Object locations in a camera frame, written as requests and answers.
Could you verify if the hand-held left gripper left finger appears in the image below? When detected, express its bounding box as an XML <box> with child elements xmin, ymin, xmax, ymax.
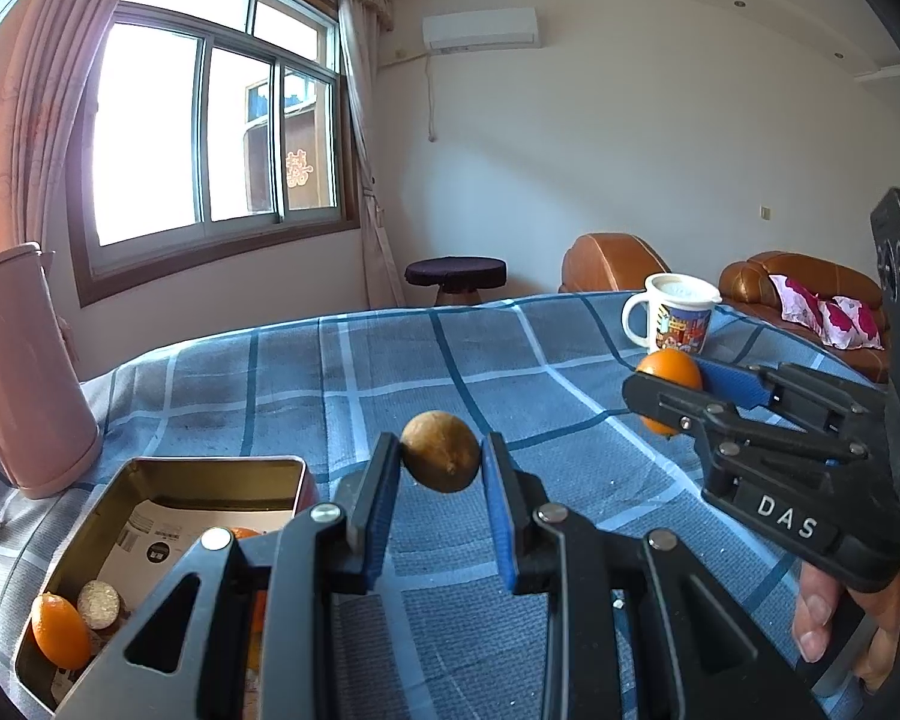
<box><xmin>56</xmin><ymin>431</ymin><xmax>404</xmax><ymax>720</ymax></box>

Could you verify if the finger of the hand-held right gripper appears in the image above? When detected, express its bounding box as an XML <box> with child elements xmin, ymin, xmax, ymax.
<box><xmin>621</xmin><ymin>371</ymin><xmax>871</xmax><ymax>466</ymax></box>
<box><xmin>696</xmin><ymin>355</ymin><xmax>890</xmax><ymax>458</ymax></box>

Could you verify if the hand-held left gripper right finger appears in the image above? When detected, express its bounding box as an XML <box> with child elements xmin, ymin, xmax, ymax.
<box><xmin>480</xmin><ymin>431</ymin><xmax>827</xmax><ymax>720</ymax></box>

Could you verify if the orange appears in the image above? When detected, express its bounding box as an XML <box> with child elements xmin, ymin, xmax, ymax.
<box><xmin>635</xmin><ymin>349</ymin><xmax>704</xmax><ymax>436</ymax></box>
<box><xmin>225</xmin><ymin>526</ymin><xmax>271</xmax><ymax>672</ymax></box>
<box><xmin>30</xmin><ymin>592</ymin><xmax>92</xmax><ymax>670</ymax></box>

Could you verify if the small yellow-brown fruit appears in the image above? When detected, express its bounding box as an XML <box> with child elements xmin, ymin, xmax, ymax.
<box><xmin>399</xmin><ymin>410</ymin><xmax>481</xmax><ymax>494</ymax></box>

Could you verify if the pink metal tin box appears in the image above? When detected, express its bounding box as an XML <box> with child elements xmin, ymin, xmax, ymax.
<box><xmin>13</xmin><ymin>456</ymin><xmax>320</xmax><ymax>717</ymax></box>

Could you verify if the person's right hand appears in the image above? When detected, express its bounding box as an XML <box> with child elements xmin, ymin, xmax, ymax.
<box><xmin>791</xmin><ymin>562</ymin><xmax>900</xmax><ymax>695</ymax></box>

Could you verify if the white printed mug with lid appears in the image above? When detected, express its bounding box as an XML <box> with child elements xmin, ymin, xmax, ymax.
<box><xmin>621</xmin><ymin>272</ymin><xmax>723</xmax><ymax>357</ymax></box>

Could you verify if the pink floral cushion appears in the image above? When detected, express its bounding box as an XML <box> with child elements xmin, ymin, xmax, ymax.
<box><xmin>769</xmin><ymin>274</ymin><xmax>887</xmax><ymax>351</ymax></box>

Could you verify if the brown leather sofa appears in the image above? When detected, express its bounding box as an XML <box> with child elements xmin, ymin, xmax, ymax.
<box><xmin>718</xmin><ymin>251</ymin><xmax>892</xmax><ymax>383</ymax></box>

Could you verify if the blue plaid tablecloth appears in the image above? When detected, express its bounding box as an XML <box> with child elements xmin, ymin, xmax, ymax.
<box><xmin>0</xmin><ymin>289</ymin><xmax>893</xmax><ymax>720</ymax></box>

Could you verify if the brown leather armchair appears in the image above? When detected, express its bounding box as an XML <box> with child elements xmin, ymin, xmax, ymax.
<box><xmin>559</xmin><ymin>232</ymin><xmax>672</xmax><ymax>293</ymax></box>

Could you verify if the dark round stool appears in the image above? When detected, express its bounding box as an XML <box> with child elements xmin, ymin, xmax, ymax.
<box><xmin>405</xmin><ymin>256</ymin><xmax>509</xmax><ymax>307</ymax></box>

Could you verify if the round puffed rice cake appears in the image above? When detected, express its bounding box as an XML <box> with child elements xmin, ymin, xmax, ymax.
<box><xmin>76</xmin><ymin>579</ymin><xmax>125</xmax><ymax>631</ymax></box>

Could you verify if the pink electric kettle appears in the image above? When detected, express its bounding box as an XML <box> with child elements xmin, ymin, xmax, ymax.
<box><xmin>0</xmin><ymin>242</ymin><xmax>102</xmax><ymax>500</ymax></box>

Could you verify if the beige curtain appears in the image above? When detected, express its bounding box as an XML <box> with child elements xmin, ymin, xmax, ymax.
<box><xmin>336</xmin><ymin>0</ymin><xmax>407</xmax><ymax>308</ymax></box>

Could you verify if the white air conditioner pipe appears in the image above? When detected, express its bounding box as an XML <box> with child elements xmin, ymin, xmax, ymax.
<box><xmin>425</xmin><ymin>52</ymin><xmax>440</xmax><ymax>143</ymax></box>

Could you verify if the sliding window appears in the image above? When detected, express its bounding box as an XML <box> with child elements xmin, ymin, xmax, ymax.
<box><xmin>71</xmin><ymin>0</ymin><xmax>365</xmax><ymax>308</ymax></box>

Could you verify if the pink curtain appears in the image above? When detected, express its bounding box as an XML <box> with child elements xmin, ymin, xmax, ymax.
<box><xmin>0</xmin><ymin>0</ymin><xmax>155</xmax><ymax>256</ymax></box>

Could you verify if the white wall air conditioner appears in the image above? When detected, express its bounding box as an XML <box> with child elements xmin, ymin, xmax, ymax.
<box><xmin>422</xmin><ymin>7</ymin><xmax>539</xmax><ymax>55</ymax></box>

